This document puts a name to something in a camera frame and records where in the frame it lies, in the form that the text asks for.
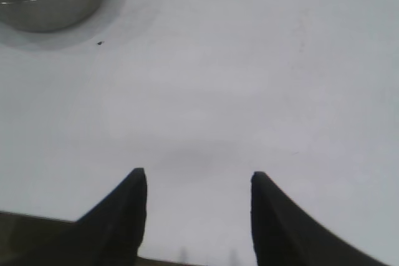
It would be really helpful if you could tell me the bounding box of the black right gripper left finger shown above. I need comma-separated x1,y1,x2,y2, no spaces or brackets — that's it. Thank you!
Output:
18,168,148,266

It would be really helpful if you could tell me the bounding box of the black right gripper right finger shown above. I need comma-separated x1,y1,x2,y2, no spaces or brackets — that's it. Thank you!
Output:
251,171,389,266

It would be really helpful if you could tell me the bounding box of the stainless steel mixing bowl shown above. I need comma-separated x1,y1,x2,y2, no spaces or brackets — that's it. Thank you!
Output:
0,0,112,33

